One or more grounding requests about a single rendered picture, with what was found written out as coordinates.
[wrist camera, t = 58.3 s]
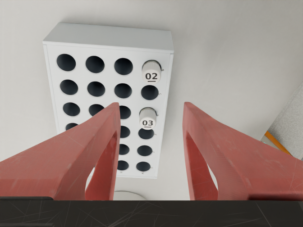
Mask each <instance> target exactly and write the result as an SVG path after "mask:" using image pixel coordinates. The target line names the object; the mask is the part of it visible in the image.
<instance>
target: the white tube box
mask: <svg viewBox="0 0 303 227"><path fill-rule="evenodd" d="M42 43H43V49H44V54H45V60H46V68H47V74H48V79H49V85H50V93H51V99H52V105H53V111H54V116H55V124H56V130H57V134H60V133H62V132H64V131H66V130H69V129H71V128H73V127H75V126H77V125H79V124H81V123H83V122H85V121H87V120H88V119H90V118H91V117H93V116H94V115H95V114H97V113H98V112H100V111H101V110H103V109H104V108H105V107H107V106H108V105H110V104H111V103H113V102H118V103H119V110H120V121H121V130H120V143H119V160H118V167H117V174H116V177H132V178H150V179H157V175H158V168H159V161H160V154H161V145H162V138H163V131H164V124H165V115H166V108H167V101H168V94H169V87H170V78H171V71H172V64H173V57H174V46H173V41H172V36H171V31H165V30H153V29H141V28H129V27H112V26H100V25H88V24H76V23H57V25H56V26H55V27H54V28H53V29H52V30H51V32H50V33H49V34H48V35H47V36H46V37H45V39H44V40H43V41H42ZM148 60H155V61H157V62H159V64H160V68H161V79H160V81H159V82H158V83H157V84H155V85H148V84H146V83H145V82H144V81H143V79H142V68H143V64H144V63H145V62H146V61H148ZM145 107H150V108H153V109H154V110H155V113H156V125H155V127H154V128H152V129H150V130H146V129H143V128H142V127H141V126H140V124H139V117H140V112H141V109H143V108H145Z"/></svg>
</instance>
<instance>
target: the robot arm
mask: <svg viewBox="0 0 303 227"><path fill-rule="evenodd" d="M182 129H183V142H184V159H185V166H186V173H187V180H188V190H189V197H190V200H113V197H114V190H115V181H116V174H117V167H118V160H119V143H120V130H121V121H120V110H119V103H118V102H113V103H111V104H110V105H108V106H107V107H105V108H104V109H103V110H101V111H100V112H98V113H97V114H95V115H94V116H93V117H91V118H90V119H88V120H87V121H85V122H83V123H81V124H79V125H77V126H75V127H73V128H71V129H69V130H66V131H64V132H62V133H60V134H58V135H56V136H54V137H52V138H50V139H48V140H45V141H43V142H41V143H39V144H37V145H35V146H33V147H30V148H28V149H26V150H24V151H22V152H20V153H18V154H16V155H13V156H11V157H9V158H7V159H5V160H3V161H1V162H0V227H303V161H301V160H299V159H298V158H295V157H293V156H291V155H289V154H287V153H285V152H283V151H280V150H278V149H276V148H274V147H272V146H270V145H268V144H265V143H263V142H261V141H259V140H257V139H255V138H253V137H250V136H248V135H246V134H244V133H242V132H240V131H238V130H235V129H233V128H231V127H229V126H227V125H225V124H223V123H221V122H219V121H217V120H215V119H214V118H213V117H211V116H210V115H208V114H207V113H205V112H204V111H202V110H201V109H199V108H198V107H197V106H195V105H194V104H192V103H191V102H184V110H183V121H182ZM208 166H209V168H210V169H211V171H212V173H213V174H214V176H215V178H216V181H217V186H218V189H217V187H216V186H215V184H214V182H213V179H212V177H211V175H210V172H209V168H208ZM94 167H95V169H94V172H93V175H92V177H91V180H90V182H89V184H88V186H87V188H86V182H87V178H88V177H89V175H90V173H91V172H92V170H93V168H94ZM85 188H86V190H85Z"/></svg>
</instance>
